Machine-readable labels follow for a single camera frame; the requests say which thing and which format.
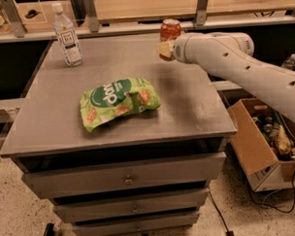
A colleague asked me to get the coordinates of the green handled brush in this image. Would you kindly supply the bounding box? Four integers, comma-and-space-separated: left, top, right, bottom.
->
273, 110, 292, 159

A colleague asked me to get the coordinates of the bottom grey drawer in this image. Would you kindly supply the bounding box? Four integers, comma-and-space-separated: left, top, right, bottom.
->
73, 211, 200, 236

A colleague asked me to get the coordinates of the top grey drawer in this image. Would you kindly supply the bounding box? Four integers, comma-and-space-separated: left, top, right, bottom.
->
22, 152, 225, 199

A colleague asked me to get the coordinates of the black cable on floor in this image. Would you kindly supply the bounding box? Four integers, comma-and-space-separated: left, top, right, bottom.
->
208, 190, 237, 236

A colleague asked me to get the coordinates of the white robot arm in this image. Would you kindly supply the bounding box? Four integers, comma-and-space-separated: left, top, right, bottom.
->
156, 32, 295, 123

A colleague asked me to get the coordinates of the green chip bag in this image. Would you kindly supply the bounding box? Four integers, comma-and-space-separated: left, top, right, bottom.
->
80, 78, 161, 132

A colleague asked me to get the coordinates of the grey drawer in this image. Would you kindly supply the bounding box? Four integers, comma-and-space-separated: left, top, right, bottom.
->
53, 187, 209, 223
73, 211, 200, 236
22, 152, 225, 199

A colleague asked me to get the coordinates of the grey drawer cabinet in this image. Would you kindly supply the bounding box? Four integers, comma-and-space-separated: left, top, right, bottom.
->
1, 34, 236, 226

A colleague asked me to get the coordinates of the small plastic bottle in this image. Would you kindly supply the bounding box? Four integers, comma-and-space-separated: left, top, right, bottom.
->
281, 53, 295, 70

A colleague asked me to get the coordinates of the middle grey drawer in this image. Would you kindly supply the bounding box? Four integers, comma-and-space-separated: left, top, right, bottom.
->
53, 187, 209, 223

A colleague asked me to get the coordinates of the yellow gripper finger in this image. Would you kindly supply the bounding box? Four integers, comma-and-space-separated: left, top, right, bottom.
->
156, 41, 174, 58

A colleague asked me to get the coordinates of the clear plastic water bottle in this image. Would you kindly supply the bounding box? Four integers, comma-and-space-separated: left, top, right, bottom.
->
51, 3, 83, 66

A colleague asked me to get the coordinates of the black cable by box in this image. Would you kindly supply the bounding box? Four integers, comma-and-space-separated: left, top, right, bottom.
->
244, 114, 295, 216

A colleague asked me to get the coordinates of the cardboard box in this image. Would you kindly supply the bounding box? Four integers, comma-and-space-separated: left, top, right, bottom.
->
231, 99, 295, 192

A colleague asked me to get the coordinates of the red coke can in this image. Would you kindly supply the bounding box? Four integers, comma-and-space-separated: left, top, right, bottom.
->
159, 18, 181, 61

